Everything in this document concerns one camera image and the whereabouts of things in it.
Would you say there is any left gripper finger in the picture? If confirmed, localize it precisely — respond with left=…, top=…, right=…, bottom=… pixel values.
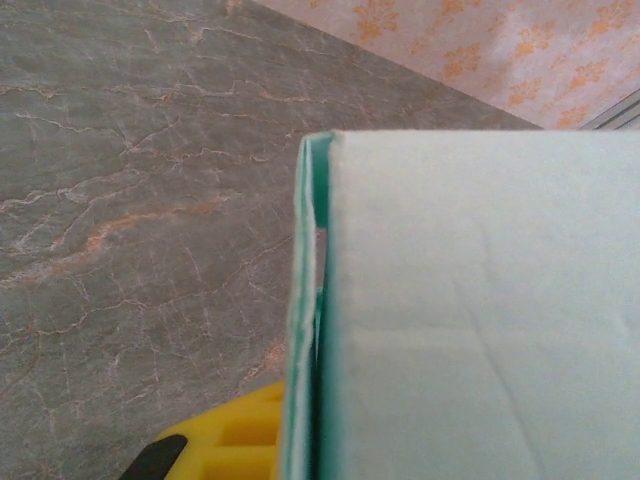
left=115, top=378, right=287, bottom=480

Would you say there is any mint green paper box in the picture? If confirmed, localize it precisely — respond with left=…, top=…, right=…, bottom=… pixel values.
left=279, top=128, right=640, bottom=480

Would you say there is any aluminium side rail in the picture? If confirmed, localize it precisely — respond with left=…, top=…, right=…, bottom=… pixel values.
left=579, top=88, right=640, bottom=133

